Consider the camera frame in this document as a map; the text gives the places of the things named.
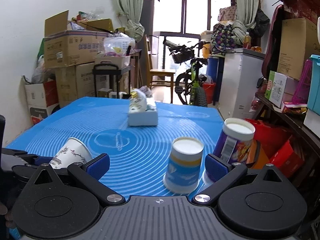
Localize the green black bicycle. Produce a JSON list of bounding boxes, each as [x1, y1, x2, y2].
[[163, 39, 208, 107]]

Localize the orange drink bottle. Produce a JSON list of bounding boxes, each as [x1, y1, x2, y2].
[[243, 32, 251, 49]]

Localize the purple cylindrical canister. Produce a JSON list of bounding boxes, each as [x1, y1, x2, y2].
[[213, 118, 255, 164]]

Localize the colourful patterned bag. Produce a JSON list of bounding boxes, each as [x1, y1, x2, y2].
[[211, 23, 236, 56]]

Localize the plastic bag of clutter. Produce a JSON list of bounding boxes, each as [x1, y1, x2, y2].
[[31, 55, 55, 84]]

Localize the lower brown cardboard box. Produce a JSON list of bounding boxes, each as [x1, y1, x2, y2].
[[55, 62, 95, 108]]

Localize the tall brown cardboard box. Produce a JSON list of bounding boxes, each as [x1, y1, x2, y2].
[[277, 18, 319, 80]]

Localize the red gift box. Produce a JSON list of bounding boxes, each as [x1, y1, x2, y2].
[[246, 119, 304, 178]]

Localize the red white cardboard box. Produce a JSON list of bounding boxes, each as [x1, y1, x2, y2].
[[24, 80, 60, 125]]

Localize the white chest freezer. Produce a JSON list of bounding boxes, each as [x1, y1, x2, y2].
[[217, 48, 265, 119]]

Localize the open top cardboard box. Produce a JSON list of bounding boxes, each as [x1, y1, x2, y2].
[[44, 10, 113, 69]]

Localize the green white product box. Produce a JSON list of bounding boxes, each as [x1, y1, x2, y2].
[[265, 71, 287, 108]]

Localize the blue yellow paper cup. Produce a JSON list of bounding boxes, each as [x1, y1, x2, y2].
[[163, 137, 204, 194]]

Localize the blue silicone baking mat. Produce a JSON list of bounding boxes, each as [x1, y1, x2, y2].
[[9, 97, 223, 197]]

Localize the wooden chair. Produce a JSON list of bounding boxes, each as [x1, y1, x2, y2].
[[144, 35, 175, 103]]

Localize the black utility cart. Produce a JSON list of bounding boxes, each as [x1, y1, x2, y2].
[[92, 63, 133, 99]]

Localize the clear plastic bag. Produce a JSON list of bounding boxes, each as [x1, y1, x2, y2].
[[103, 37, 136, 57]]

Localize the white tissue box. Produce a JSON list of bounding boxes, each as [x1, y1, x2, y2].
[[127, 86, 158, 127]]

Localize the white floral paper cup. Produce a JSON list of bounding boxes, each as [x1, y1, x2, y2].
[[49, 138, 93, 169]]

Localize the teal plastic bin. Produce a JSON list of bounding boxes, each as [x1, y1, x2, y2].
[[308, 54, 320, 115]]

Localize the green curtain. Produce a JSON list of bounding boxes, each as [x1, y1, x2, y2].
[[114, 0, 145, 42]]

